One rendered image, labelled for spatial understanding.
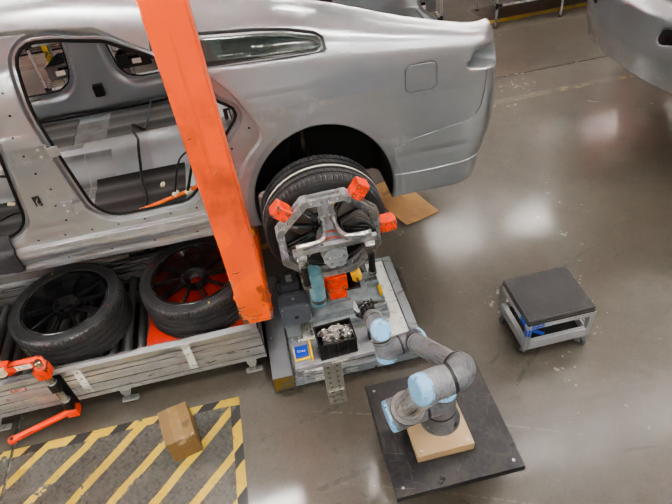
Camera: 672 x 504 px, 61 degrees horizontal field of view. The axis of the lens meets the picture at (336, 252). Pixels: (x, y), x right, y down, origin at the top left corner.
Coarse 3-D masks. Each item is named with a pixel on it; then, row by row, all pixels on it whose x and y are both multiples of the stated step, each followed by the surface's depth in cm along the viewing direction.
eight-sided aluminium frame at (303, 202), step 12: (324, 192) 282; (336, 192) 283; (348, 192) 283; (300, 204) 278; (312, 204) 280; (324, 204) 281; (360, 204) 286; (372, 204) 293; (372, 216) 292; (276, 228) 289; (288, 228) 286; (360, 252) 313; (288, 264) 302; (348, 264) 315; (360, 264) 314; (324, 276) 314
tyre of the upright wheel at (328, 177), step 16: (304, 160) 294; (320, 160) 293; (336, 160) 295; (352, 160) 303; (288, 176) 291; (304, 176) 285; (320, 176) 282; (336, 176) 283; (352, 176) 288; (368, 176) 304; (288, 192) 283; (304, 192) 284; (368, 192) 292; (384, 208) 303; (272, 224) 293; (272, 240) 300
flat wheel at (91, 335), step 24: (96, 264) 355; (48, 288) 350; (72, 288) 344; (96, 288) 360; (120, 288) 338; (24, 312) 332; (48, 312) 355; (72, 312) 332; (96, 312) 325; (120, 312) 334; (24, 336) 316; (48, 336) 314; (72, 336) 313; (96, 336) 321; (120, 336) 336; (48, 360) 321; (72, 360) 321
